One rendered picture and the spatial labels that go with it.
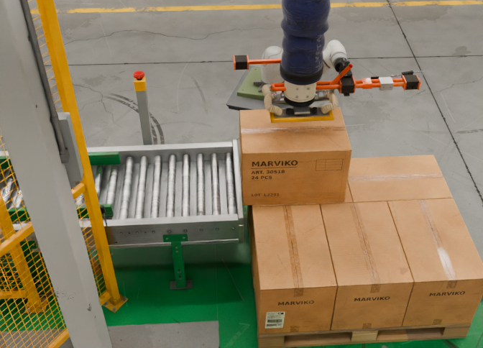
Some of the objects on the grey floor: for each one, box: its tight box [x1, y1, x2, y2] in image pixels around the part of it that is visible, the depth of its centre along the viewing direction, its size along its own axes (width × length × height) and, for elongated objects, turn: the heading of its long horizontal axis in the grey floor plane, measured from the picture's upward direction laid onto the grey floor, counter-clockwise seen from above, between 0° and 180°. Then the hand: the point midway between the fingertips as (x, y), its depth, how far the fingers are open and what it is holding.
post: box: [134, 76, 154, 145], centre depth 409 cm, size 7×7×100 cm
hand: (347, 83), depth 328 cm, fingers open, 12 cm apart
